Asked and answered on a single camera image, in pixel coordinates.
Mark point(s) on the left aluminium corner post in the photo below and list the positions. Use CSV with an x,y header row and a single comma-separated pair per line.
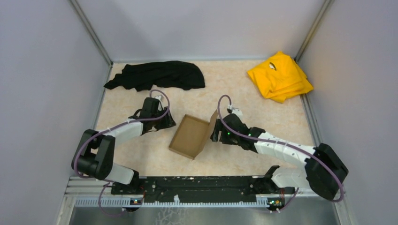
x,y
91,32

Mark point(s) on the black cloth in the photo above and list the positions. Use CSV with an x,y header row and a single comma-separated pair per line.
x,y
168,74

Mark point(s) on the aluminium frame rail front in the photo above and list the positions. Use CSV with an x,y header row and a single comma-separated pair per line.
x,y
92,192

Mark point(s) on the brown cardboard paper box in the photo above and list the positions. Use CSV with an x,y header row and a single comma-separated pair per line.
x,y
192,135

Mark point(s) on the aluminium corner post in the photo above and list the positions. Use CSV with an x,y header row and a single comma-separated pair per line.
x,y
326,5
91,32

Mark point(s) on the yellow folded cloth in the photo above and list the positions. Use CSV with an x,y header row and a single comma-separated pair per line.
x,y
279,78

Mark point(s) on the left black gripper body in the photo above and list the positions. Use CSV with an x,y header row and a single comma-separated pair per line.
x,y
164,123

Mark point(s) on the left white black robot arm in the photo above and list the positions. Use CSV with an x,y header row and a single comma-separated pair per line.
x,y
94,157

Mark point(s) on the right aluminium corner post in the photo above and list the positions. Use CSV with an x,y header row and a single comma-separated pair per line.
x,y
326,5

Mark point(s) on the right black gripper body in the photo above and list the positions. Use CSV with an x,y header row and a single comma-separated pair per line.
x,y
225,138

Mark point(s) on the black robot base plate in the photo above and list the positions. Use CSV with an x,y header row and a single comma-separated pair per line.
x,y
200,189

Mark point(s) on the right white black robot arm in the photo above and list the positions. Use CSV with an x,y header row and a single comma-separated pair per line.
x,y
317,168

